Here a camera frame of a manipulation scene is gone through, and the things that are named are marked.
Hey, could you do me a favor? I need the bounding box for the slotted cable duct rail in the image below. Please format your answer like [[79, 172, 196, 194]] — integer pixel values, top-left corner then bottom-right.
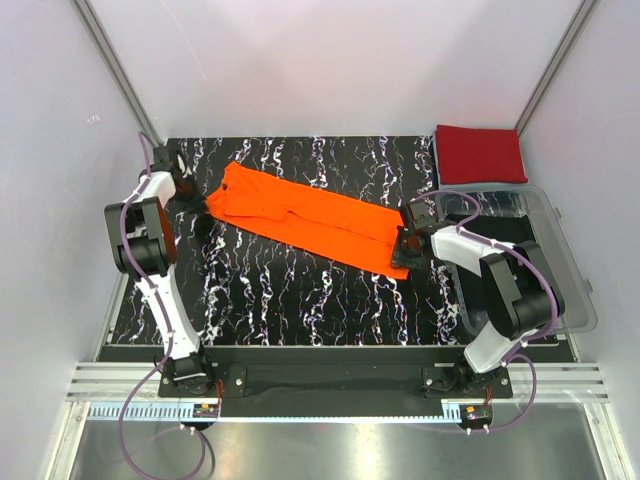
[[89, 399, 490, 424]]

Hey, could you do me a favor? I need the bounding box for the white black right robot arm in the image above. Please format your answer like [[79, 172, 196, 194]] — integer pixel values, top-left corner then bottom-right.
[[391, 196, 565, 397]]

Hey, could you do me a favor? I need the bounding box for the left aluminium frame post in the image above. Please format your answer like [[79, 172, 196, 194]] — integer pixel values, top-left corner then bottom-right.
[[70, 0, 164, 146]]

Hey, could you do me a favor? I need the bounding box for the aluminium extrusion rail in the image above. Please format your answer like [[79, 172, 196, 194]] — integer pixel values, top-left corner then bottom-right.
[[67, 362, 609, 404]]

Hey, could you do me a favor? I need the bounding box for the aluminium frame post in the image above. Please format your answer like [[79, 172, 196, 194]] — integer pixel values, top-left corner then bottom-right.
[[70, 0, 164, 146], [514, 0, 600, 138]]

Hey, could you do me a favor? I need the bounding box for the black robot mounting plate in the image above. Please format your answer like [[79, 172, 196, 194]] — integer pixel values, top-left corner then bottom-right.
[[159, 363, 513, 400]]

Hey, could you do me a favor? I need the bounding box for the orange t-shirt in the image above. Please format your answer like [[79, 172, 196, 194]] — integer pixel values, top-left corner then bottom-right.
[[206, 162, 409, 280]]

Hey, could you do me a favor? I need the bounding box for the right aluminium frame post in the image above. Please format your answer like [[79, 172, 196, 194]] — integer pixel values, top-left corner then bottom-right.
[[514, 0, 600, 138]]

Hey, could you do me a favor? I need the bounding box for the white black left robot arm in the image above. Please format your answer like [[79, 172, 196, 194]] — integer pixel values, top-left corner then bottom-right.
[[104, 146, 216, 398]]

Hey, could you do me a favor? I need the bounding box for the red folded t-shirt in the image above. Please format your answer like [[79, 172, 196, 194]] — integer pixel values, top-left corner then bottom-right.
[[435, 125, 528, 185]]

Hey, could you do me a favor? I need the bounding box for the black folded t-shirt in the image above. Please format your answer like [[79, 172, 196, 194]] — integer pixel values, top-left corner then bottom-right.
[[454, 215, 536, 330]]

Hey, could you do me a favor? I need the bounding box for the clear plastic bin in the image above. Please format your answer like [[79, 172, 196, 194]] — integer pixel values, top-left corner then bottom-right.
[[435, 183, 598, 338]]

